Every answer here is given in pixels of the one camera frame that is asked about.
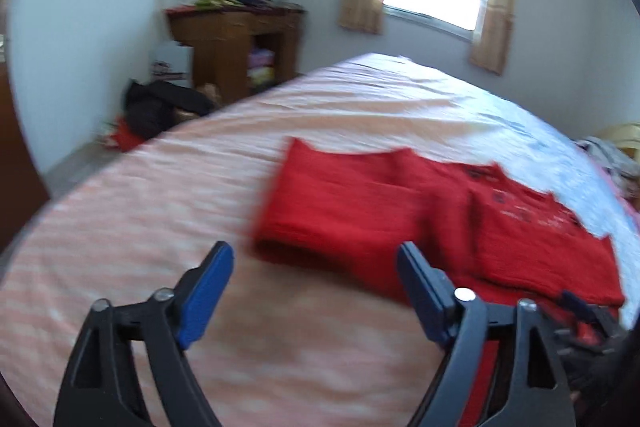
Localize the white paper shopping bag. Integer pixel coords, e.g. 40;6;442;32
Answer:
150;40;193;88

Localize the red knitted sweater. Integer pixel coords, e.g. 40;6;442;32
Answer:
254;139;625;426

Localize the cream wooden headboard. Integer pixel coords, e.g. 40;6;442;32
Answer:
597;122;640;161

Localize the black bag on floor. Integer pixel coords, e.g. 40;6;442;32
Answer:
124;80;218;140

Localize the brown wooden door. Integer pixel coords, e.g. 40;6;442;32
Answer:
0;0;49;251

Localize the green yellow cloth on desk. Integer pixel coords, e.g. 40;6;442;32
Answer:
194;0;247;10

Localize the brown wooden desk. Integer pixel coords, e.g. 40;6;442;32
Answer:
165;5;306;104

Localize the pink and blue bedsheet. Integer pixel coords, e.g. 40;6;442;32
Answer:
1;54;639;426

